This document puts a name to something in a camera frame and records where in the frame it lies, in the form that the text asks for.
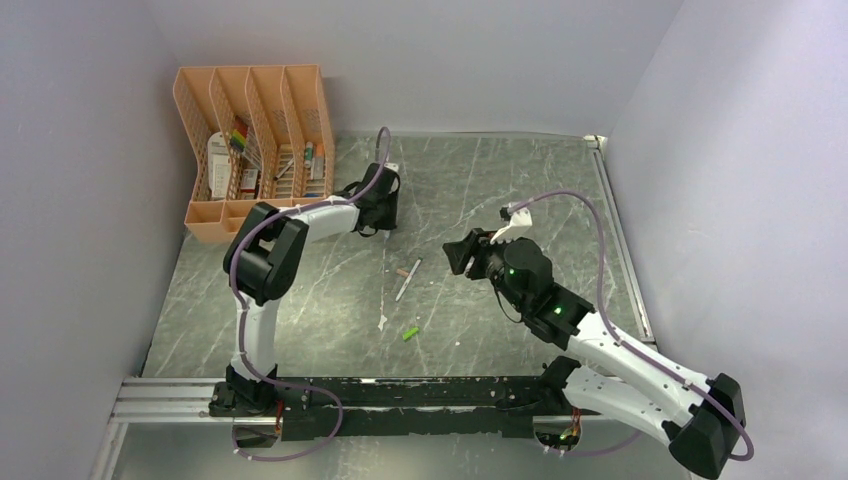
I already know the orange file organizer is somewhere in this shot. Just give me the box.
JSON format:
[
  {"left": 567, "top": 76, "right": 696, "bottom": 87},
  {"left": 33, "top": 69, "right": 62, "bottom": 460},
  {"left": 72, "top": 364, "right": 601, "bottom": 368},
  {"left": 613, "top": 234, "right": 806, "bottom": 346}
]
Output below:
[{"left": 173, "top": 64, "right": 336, "bottom": 243}]

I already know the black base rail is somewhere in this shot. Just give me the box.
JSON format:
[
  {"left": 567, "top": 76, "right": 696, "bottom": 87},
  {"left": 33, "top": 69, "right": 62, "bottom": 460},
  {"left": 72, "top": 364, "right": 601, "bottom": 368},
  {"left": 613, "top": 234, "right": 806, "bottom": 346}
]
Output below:
[{"left": 208, "top": 376, "right": 574, "bottom": 441}]

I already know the white booklet in organizer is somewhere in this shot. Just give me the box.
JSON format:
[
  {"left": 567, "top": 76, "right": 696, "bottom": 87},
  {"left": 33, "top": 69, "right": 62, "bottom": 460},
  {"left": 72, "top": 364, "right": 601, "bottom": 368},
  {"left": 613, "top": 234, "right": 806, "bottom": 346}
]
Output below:
[{"left": 207, "top": 132, "right": 231, "bottom": 200}]

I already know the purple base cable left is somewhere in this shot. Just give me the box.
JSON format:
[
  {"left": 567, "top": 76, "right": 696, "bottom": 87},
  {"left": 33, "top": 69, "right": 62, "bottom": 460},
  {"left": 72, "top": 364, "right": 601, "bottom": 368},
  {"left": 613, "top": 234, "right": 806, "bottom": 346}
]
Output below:
[{"left": 231, "top": 380, "right": 344, "bottom": 463}]

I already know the green pen cap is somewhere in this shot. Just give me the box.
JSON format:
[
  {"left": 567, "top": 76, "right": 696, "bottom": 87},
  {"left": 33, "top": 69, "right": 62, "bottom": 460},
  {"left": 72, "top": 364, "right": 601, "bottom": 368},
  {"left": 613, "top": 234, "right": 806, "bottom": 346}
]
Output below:
[{"left": 402, "top": 327, "right": 420, "bottom": 342}]

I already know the white pen on table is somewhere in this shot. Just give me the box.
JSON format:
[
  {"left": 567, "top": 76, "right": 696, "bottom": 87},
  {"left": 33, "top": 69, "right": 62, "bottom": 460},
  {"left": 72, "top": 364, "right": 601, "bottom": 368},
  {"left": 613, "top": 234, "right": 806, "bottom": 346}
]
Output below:
[{"left": 395, "top": 257, "right": 423, "bottom": 302}]

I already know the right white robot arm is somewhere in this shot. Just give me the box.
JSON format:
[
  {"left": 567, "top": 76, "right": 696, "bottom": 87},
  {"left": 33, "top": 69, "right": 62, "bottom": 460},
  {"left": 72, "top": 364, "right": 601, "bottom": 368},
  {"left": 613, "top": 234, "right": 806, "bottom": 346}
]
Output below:
[{"left": 442, "top": 228, "right": 746, "bottom": 479}]

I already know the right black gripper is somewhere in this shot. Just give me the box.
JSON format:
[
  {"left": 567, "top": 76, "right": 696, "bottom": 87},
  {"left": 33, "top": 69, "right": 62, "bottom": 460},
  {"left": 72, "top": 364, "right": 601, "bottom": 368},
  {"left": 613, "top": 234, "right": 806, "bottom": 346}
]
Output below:
[{"left": 444, "top": 227, "right": 529, "bottom": 313}]

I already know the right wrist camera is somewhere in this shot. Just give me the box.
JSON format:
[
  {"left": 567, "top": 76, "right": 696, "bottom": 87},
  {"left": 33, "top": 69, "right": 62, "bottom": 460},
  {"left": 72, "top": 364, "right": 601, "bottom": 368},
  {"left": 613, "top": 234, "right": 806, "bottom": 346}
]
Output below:
[{"left": 489, "top": 204, "right": 533, "bottom": 245}]

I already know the colored markers pack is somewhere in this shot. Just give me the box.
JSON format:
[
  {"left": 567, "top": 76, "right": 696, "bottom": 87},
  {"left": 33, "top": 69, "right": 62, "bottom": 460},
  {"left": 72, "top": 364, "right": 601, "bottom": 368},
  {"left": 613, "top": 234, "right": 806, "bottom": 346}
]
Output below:
[{"left": 229, "top": 116, "right": 249, "bottom": 158}]

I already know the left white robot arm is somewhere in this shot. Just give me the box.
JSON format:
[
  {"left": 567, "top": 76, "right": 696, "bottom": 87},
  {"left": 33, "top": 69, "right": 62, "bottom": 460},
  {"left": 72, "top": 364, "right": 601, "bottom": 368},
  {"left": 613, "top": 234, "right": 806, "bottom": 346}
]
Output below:
[{"left": 210, "top": 163, "right": 401, "bottom": 416}]

